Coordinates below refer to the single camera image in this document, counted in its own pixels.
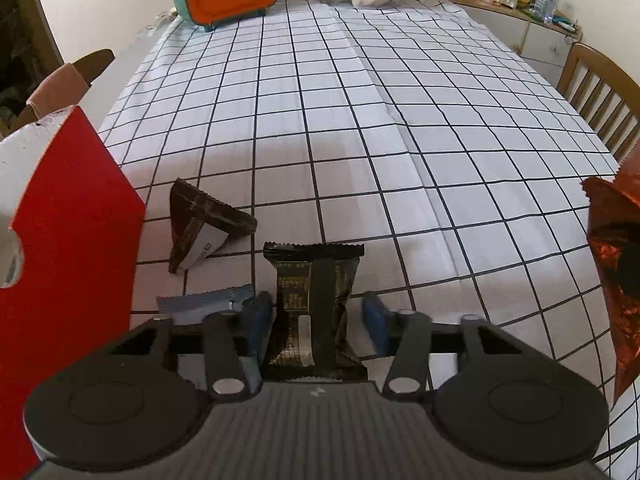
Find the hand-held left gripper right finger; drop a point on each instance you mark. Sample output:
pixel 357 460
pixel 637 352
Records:
pixel 375 322

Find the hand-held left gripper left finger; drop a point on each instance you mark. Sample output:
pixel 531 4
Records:
pixel 260 325

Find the black and gold snack packet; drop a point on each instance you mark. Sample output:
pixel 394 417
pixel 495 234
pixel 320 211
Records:
pixel 300 300

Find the light blue snack packet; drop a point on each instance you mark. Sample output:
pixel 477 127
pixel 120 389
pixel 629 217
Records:
pixel 200 305

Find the red cardboard box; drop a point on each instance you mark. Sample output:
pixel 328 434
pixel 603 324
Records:
pixel 75 260

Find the red-brown cookie packet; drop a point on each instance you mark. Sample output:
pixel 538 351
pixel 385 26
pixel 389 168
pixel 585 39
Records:
pixel 610 240

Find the dark brown snack packet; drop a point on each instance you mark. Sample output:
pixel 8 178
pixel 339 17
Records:
pixel 195 220

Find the white checked tablecloth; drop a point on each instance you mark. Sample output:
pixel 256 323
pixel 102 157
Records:
pixel 350 135

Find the slatted wooden chair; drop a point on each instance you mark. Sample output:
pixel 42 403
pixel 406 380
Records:
pixel 600 90

